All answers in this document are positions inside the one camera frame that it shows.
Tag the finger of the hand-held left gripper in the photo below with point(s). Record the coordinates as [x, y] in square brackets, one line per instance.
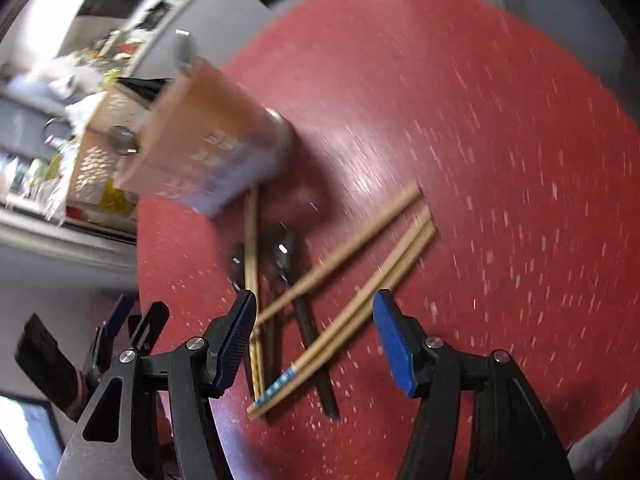
[120, 312]
[150, 325]

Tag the white patterned basket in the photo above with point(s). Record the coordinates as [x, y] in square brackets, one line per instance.
[95, 160]

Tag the wooden chopstick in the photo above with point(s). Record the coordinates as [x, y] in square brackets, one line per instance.
[254, 260]
[350, 245]
[400, 244]
[410, 258]
[248, 240]

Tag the yellow packet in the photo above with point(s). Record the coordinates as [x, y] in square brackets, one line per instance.
[117, 200]

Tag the beige utensil holder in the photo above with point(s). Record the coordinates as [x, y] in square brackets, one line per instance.
[200, 130]

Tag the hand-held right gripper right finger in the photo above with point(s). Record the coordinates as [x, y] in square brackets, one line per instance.
[395, 345]

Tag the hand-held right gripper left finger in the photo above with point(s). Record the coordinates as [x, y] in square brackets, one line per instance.
[239, 332]

